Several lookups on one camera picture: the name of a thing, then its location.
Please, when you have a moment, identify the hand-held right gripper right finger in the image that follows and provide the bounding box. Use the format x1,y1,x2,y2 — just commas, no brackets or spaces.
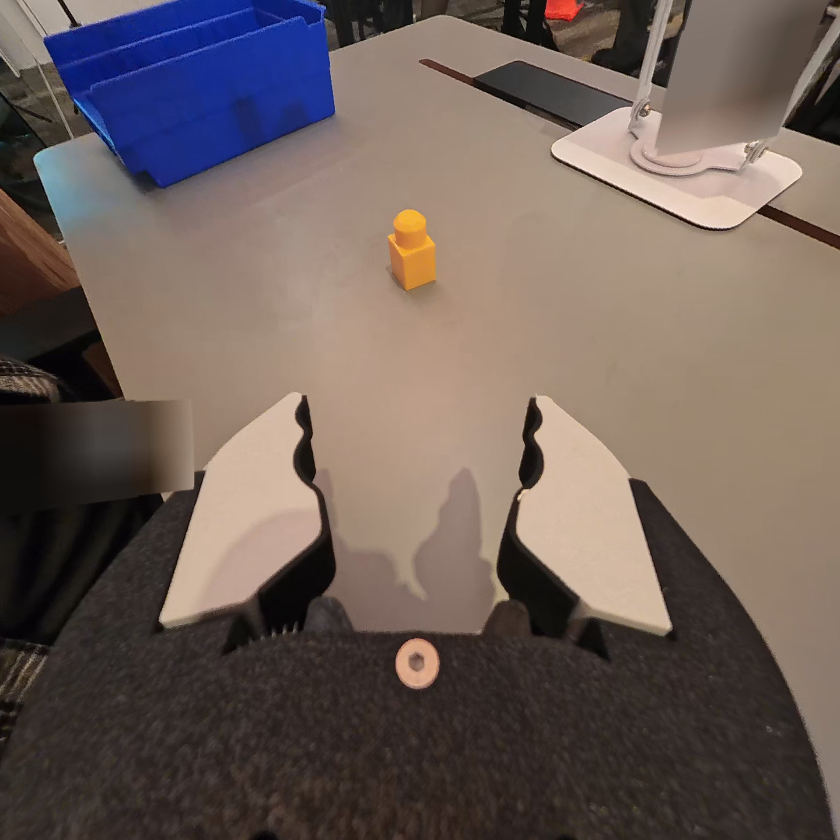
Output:
497,394,675,639

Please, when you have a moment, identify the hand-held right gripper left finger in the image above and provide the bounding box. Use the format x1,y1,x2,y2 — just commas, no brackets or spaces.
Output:
159,392,337,634

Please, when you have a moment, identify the yellow plastic block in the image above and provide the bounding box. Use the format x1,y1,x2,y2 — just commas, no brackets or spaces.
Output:
387,209,437,291

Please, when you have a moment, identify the blue plastic bin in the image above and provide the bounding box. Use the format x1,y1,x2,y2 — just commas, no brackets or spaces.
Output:
42,0,337,189

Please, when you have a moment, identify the person's torso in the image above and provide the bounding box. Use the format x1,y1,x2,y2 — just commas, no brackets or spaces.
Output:
0,354,168,742

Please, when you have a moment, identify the wooden panel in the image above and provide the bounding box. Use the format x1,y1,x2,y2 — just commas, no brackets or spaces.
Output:
0,187,83,316

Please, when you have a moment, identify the white stand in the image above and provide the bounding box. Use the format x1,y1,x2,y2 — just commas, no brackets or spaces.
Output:
551,0,821,231

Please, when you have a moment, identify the black flat panel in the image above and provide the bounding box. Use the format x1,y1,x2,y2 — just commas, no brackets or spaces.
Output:
472,60,632,130

